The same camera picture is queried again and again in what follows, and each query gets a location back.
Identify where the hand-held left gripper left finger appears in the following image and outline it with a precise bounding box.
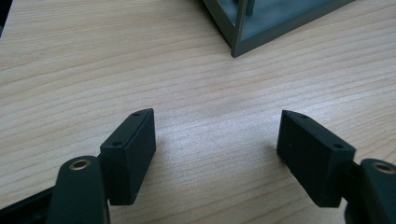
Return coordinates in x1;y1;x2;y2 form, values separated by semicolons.
99;107;157;206

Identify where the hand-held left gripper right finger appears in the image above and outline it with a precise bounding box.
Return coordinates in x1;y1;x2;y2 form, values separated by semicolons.
276;109;357;209

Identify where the grey metal frame rack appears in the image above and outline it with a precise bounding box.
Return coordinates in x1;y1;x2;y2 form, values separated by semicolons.
202;0;356;59

